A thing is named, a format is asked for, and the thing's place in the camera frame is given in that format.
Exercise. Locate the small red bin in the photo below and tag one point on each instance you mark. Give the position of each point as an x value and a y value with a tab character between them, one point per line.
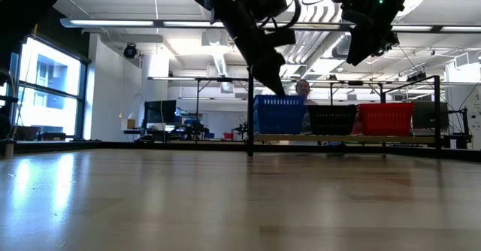
228	135

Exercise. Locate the black stand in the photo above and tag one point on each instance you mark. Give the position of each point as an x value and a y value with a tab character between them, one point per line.
456	140

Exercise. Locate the red plastic basket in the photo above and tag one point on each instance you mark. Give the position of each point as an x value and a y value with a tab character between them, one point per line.
386	120

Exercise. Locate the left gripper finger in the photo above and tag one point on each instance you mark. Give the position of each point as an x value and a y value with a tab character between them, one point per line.
276	78

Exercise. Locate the cardboard box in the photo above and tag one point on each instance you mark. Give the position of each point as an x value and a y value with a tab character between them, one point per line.
128	124

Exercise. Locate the black plastic basket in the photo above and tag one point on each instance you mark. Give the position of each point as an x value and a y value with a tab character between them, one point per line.
331	121

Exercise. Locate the person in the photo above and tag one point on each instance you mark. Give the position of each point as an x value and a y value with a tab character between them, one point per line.
303	87

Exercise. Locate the long ceiling light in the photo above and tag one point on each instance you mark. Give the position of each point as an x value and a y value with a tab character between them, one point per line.
112	22

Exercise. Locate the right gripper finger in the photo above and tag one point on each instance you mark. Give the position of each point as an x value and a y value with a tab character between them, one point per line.
360	52

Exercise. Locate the black aluminium rig frame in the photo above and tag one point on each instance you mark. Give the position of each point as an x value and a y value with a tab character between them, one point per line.
150	146

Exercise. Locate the large window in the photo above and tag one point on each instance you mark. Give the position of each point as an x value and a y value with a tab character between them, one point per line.
49	112

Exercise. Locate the wooden shelf with black frame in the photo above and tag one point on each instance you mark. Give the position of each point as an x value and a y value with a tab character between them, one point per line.
338	139

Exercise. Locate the black computer monitor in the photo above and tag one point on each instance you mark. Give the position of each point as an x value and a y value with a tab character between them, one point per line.
161	112
426	114

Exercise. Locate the grey post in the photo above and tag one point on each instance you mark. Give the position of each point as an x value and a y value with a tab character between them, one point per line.
6	149

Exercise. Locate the blue plastic basket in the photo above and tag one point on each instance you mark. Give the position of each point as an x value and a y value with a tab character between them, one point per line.
278	117

